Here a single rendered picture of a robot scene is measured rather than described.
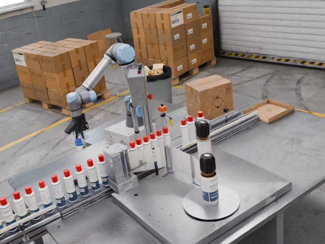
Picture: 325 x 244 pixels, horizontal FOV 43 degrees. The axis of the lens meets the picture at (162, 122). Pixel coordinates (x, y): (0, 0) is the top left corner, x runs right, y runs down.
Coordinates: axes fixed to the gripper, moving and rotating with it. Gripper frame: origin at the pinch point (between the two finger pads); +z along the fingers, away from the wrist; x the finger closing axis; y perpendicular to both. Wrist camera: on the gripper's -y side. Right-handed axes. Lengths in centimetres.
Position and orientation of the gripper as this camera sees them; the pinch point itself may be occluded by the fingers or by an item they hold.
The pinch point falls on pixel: (80, 142)
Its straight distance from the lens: 289.2
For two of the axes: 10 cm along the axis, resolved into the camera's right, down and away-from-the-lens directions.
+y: 6.8, -3.8, 6.3
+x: -7.2, -2.0, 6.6
